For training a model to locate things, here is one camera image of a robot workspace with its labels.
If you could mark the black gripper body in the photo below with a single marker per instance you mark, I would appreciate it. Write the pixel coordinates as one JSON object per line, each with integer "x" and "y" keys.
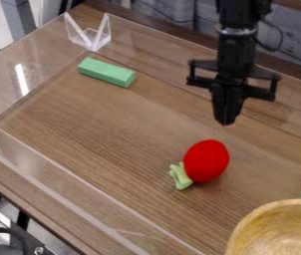
{"x": 232, "y": 69}

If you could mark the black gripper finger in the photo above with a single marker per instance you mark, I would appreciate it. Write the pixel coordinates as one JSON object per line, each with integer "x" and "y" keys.
{"x": 234, "y": 103}
{"x": 218, "y": 103}

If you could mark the red plush fruit green stem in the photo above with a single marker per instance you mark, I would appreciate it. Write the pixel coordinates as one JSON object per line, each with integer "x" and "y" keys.
{"x": 203, "y": 163}

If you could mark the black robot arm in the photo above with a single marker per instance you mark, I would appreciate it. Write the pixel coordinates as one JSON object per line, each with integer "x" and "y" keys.
{"x": 240, "y": 14}

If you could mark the green rectangular block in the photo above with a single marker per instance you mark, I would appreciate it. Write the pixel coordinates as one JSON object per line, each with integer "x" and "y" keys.
{"x": 107, "y": 72}

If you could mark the clear acrylic tray walls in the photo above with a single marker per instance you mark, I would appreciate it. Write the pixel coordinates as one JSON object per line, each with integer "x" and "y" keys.
{"x": 85, "y": 146}

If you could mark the wooden bowl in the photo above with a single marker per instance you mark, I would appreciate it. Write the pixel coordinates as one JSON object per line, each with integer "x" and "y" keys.
{"x": 268, "y": 231}

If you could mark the black device with screw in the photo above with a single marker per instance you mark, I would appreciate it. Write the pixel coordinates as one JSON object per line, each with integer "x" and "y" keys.
{"x": 26, "y": 247}

